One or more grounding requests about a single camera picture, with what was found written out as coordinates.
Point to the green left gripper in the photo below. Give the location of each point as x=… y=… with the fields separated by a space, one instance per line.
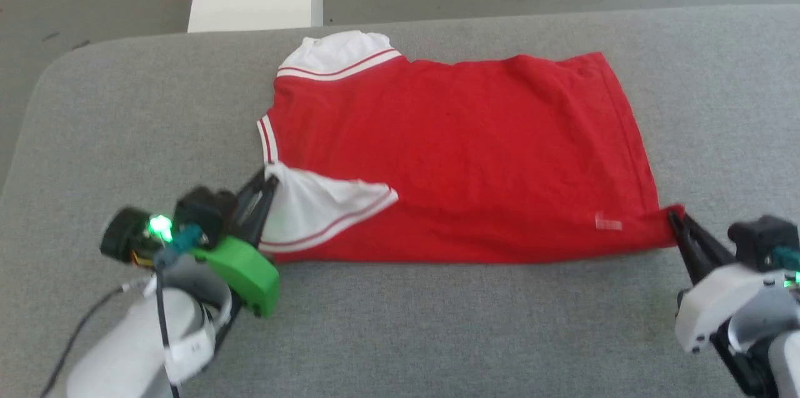
x=244 y=273

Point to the red shirt with white sleeves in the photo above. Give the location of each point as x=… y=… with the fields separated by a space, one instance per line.
x=469 y=154

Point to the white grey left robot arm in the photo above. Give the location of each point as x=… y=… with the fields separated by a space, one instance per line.
x=137 y=348

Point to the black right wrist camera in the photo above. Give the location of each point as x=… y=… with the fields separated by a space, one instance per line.
x=762 y=238

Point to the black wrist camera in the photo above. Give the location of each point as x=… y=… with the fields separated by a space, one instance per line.
x=762 y=238
x=203 y=213

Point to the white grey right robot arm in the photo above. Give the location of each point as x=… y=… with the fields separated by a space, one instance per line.
x=769 y=348

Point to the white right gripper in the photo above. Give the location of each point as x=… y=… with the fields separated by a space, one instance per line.
x=719 y=304

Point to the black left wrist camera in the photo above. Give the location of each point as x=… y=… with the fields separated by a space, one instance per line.
x=203 y=213

